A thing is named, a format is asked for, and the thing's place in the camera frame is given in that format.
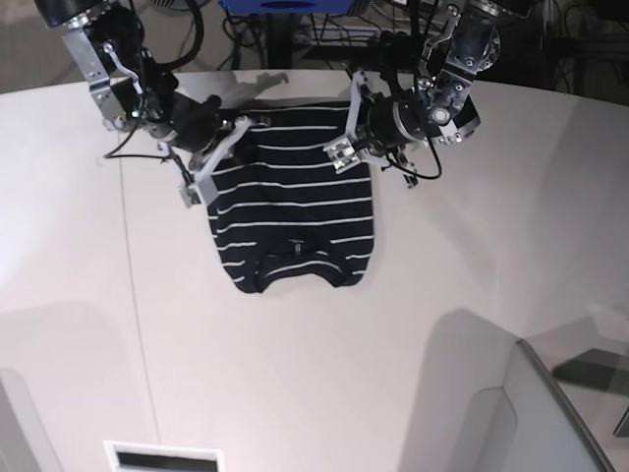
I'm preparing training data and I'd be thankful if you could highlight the black table leg post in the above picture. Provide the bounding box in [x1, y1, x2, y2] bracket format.
[264, 14, 296, 69]

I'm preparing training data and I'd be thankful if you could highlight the blue bin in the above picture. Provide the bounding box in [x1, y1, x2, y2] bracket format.
[218, 0, 353, 15]

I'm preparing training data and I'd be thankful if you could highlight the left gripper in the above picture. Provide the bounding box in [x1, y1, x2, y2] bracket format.
[322, 1, 501, 190]

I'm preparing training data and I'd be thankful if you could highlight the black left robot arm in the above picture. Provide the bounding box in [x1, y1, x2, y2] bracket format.
[323, 1, 532, 187]

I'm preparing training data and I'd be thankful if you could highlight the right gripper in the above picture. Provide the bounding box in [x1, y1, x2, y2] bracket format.
[61, 9, 270, 208]

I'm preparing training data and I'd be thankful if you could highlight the white power strip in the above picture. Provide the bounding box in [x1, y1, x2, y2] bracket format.
[293, 25, 380, 47]

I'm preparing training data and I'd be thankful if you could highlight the navy white striped t-shirt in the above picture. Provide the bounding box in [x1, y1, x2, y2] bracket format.
[207, 101, 375, 294]

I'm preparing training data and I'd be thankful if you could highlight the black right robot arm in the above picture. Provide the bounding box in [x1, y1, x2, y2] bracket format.
[36, 1, 269, 207]

